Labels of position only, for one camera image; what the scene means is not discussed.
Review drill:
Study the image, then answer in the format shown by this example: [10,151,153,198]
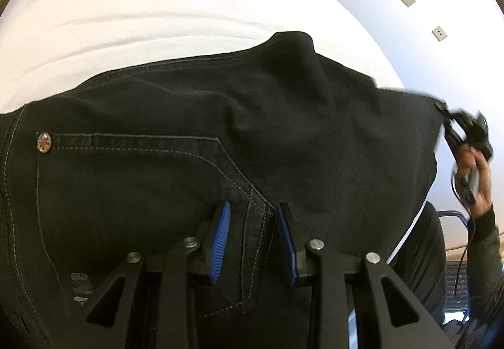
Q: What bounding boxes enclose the black denim pants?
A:
[1,32,443,348]

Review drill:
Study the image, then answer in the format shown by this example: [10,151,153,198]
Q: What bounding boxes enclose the right forearm dark sleeve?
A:
[467,206,503,327]

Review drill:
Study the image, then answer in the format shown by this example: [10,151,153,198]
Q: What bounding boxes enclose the right hand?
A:
[455,144,493,218]

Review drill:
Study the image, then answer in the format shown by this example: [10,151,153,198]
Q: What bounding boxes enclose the white bed sheet mattress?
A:
[1,0,402,113]

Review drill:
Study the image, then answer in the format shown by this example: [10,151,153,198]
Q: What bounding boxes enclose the wall socket plate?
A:
[432,26,447,41]

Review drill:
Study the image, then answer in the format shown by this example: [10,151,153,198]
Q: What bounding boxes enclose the wall switch plate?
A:
[402,0,415,7]

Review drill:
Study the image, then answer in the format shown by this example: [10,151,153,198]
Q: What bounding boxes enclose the black cable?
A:
[448,167,479,299]

